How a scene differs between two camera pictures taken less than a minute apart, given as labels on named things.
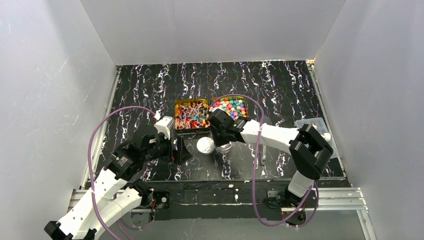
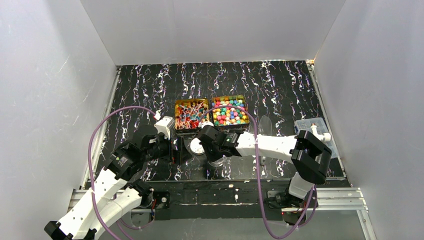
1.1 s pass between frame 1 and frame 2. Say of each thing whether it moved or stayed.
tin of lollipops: stayed
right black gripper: moved
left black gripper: stayed
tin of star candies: stayed
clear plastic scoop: stayed
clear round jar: moved
